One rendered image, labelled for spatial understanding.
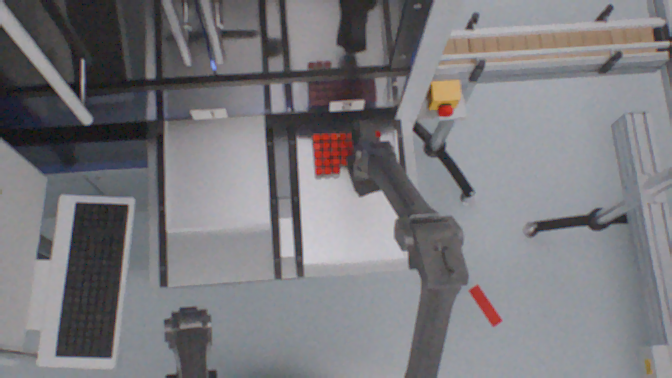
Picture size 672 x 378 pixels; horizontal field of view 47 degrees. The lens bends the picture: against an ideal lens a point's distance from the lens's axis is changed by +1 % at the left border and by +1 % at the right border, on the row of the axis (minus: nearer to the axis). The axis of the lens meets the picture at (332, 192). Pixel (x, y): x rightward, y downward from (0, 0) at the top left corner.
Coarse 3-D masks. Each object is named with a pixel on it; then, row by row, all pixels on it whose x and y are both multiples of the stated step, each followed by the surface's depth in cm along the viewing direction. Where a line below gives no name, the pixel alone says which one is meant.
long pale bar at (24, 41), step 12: (0, 0) 118; (0, 12) 119; (12, 24) 124; (12, 36) 127; (24, 36) 128; (24, 48) 131; (36, 48) 134; (36, 60) 136; (48, 60) 140; (48, 72) 141; (60, 84) 147; (84, 84) 166; (60, 96) 153; (72, 96) 154; (84, 96) 165; (72, 108) 159; (84, 108) 162; (84, 120) 165
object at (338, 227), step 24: (312, 168) 199; (312, 192) 197; (336, 192) 197; (312, 216) 195; (336, 216) 196; (360, 216) 196; (384, 216) 196; (312, 240) 194; (336, 240) 194; (360, 240) 194; (384, 240) 194; (312, 264) 190; (336, 264) 192
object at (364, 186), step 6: (348, 162) 183; (348, 168) 183; (354, 168) 178; (354, 174) 179; (354, 180) 182; (360, 180) 179; (366, 180) 178; (372, 180) 180; (360, 186) 182; (366, 186) 182; (372, 186) 182; (360, 192) 181; (366, 192) 181; (372, 192) 182
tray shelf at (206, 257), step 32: (160, 128) 200; (320, 128) 202; (384, 128) 203; (288, 160) 199; (288, 192) 197; (192, 256) 192; (224, 256) 192; (256, 256) 193; (288, 256) 193; (160, 288) 190
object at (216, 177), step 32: (192, 128) 200; (224, 128) 201; (256, 128) 201; (192, 160) 198; (224, 160) 198; (256, 160) 199; (192, 192) 196; (224, 192) 196; (256, 192) 197; (192, 224) 194; (224, 224) 191; (256, 224) 192
